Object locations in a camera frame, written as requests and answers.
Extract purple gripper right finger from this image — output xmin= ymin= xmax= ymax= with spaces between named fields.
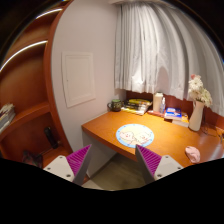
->
xmin=135 ymin=145 xmax=182 ymax=184

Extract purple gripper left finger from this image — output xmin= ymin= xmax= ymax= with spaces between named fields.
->
xmin=44 ymin=145 xmax=92 ymax=186

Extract round cartoon mouse pad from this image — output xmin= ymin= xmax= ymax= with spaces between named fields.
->
xmin=116 ymin=124 xmax=154 ymax=148

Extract pink computer mouse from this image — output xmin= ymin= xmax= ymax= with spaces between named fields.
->
xmin=185 ymin=146 xmax=200 ymax=164

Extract dark pouch on shelf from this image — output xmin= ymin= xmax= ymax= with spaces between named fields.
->
xmin=22 ymin=151 xmax=43 ymax=168

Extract black object on shelf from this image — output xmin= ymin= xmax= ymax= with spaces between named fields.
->
xmin=44 ymin=127 xmax=58 ymax=149

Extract wooden bookshelf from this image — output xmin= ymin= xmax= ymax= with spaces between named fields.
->
xmin=0 ymin=0 xmax=71 ymax=167

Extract small clear bottle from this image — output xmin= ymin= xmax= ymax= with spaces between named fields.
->
xmin=159 ymin=97 xmax=165 ymax=114

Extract blue and white box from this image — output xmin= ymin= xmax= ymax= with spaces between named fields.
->
xmin=164 ymin=108 xmax=182 ymax=120

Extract white flower vase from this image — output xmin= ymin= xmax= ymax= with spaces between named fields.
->
xmin=189 ymin=101 xmax=204 ymax=131

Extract stack of books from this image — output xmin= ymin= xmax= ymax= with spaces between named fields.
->
xmin=121 ymin=99 xmax=152 ymax=115

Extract white canister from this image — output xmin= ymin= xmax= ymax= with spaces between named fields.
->
xmin=153 ymin=92 xmax=163 ymax=112

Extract dark green mug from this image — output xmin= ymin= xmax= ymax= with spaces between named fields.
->
xmin=107 ymin=99 xmax=122 ymax=112

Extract white sheer curtain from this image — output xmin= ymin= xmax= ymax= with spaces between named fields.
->
xmin=115 ymin=2 xmax=224 ymax=116

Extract white wall panel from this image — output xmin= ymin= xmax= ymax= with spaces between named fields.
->
xmin=62 ymin=51 xmax=96 ymax=107

